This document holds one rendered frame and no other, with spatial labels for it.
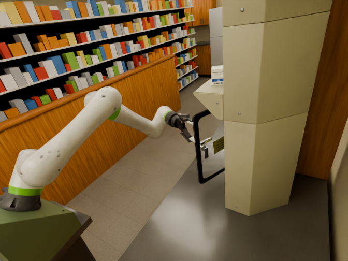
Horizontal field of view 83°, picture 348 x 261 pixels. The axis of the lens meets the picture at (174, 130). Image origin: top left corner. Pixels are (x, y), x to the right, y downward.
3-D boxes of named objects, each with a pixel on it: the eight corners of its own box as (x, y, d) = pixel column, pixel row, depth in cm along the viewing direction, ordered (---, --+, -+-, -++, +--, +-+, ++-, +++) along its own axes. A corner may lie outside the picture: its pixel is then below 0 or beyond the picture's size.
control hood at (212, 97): (246, 89, 94) (247, 68, 89) (223, 120, 71) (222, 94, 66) (223, 88, 99) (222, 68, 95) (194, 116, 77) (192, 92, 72)
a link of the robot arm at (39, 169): (11, 177, 66) (113, 78, 90) (8, 170, 78) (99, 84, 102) (44, 197, 72) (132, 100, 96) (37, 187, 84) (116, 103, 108)
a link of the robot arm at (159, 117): (158, 101, 134) (170, 108, 141) (149, 117, 135) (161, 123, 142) (169, 106, 124) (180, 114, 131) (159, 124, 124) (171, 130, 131)
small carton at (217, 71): (225, 80, 78) (225, 64, 75) (225, 84, 74) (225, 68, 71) (212, 81, 79) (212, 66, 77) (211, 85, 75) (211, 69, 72)
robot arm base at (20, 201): (-15, 196, 90) (-11, 182, 91) (23, 194, 102) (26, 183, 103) (6, 213, 76) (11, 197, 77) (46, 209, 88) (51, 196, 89)
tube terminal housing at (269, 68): (291, 177, 104) (328, 7, 66) (284, 229, 81) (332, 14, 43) (243, 165, 117) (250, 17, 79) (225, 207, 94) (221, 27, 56)
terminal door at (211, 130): (242, 160, 114) (244, 94, 94) (199, 185, 102) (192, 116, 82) (241, 159, 114) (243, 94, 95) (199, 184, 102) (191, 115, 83)
